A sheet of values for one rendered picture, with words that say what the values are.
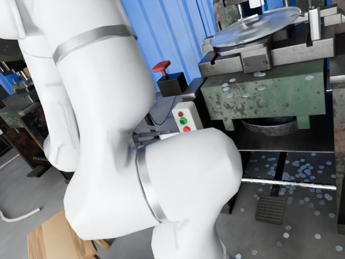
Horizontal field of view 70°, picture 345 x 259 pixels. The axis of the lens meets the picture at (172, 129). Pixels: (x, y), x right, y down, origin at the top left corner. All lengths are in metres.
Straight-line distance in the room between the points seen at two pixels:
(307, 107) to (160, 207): 0.68
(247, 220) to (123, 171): 0.99
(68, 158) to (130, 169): 0.35
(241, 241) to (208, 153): 0.92
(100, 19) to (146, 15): 2.27
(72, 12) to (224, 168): 0.25
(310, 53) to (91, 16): 0.73
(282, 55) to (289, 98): 0.15
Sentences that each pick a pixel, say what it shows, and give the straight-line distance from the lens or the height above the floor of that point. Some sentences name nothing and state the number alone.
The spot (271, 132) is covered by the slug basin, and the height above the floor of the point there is 0.37.
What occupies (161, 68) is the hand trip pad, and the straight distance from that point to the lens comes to 0.94.
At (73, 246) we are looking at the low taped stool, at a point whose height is 0.33.
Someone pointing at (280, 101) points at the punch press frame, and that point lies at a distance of 0.89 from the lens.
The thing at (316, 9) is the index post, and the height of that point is 0.79.
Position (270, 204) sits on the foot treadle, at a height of 0.16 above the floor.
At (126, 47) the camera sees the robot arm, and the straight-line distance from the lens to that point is 0.31.
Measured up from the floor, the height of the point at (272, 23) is 0.79.
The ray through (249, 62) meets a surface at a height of 0.68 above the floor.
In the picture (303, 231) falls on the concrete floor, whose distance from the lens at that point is 1.21.
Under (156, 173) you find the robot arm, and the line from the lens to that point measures 0.31.
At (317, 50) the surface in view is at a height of 0.67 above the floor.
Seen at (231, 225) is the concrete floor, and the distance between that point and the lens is 1.25.
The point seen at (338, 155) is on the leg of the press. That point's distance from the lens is 0.94.
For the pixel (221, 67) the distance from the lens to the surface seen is 0.98.
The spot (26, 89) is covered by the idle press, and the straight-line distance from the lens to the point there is 2.16.
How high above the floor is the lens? 1.01
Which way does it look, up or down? 29 degrees down
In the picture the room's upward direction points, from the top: 24 degrees counter-clockwise
